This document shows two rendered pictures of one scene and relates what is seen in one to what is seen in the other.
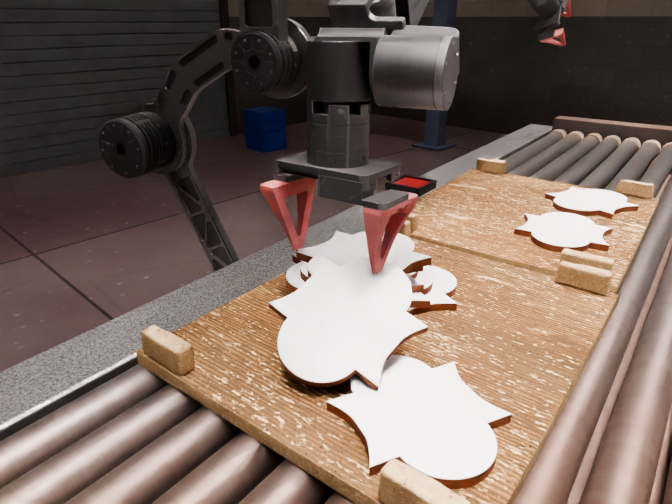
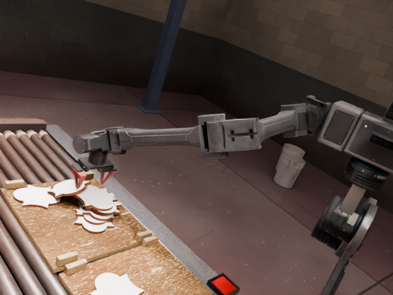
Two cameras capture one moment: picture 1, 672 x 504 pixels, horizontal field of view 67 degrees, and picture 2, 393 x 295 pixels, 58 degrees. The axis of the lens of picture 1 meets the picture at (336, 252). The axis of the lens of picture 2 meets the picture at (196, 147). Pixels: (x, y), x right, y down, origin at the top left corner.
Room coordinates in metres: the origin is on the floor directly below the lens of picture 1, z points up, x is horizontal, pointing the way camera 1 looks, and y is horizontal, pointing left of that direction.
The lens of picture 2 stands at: (0.79, -1.07, 1.67)
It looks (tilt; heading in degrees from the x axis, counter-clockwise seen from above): 20 degrees down; 91
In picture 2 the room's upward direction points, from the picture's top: 19 degrees clockwise
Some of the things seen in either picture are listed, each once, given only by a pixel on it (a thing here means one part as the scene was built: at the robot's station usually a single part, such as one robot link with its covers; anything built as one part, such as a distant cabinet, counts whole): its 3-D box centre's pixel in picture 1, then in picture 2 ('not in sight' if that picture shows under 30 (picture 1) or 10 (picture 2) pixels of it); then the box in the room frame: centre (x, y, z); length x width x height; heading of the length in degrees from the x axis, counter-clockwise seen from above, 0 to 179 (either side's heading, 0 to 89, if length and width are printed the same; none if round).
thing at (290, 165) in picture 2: not in sight; (288, 170); (1.92, 3.27, 0.19); 0.30 x 0.30 x 0.37
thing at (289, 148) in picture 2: not in sight; (289, 160); (1.98, 3.69, 0.19); 0.30 x 0.30 x 0.37
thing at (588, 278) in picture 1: (583, 277); (66, 259); (0.54, -0.29, 0.95); 0.06 x 0.02 x 0.03; 52
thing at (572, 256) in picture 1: (585, 264); (75, 267); (0.57, -0.31, 0.95); 0.06 x 0.02 x 0.03; 54
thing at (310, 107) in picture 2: not in sight; (307, 116); (1.10, 0.18, 1.45); 0.09 x 0.08 x 0.12; 156
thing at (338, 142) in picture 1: (337, 141); (97, 156); (0.47, 0.00, 1.13); 0.10 x 0.07 x 0.07; 55
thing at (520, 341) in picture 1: (399, 326); (76, 215); (0.47, -0.07, 0.93); 0.41 x 0.35 x 0.02; 142
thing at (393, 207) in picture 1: (367, 222); (83, 175); (0.45, -0.03, 1.06); 0.07 x 0.07 x 0.09; 55
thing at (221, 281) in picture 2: (410, 185); (223, 286); (0.99, -0.15, 0.92); 0.06 x 0.06 x 0.01; 53
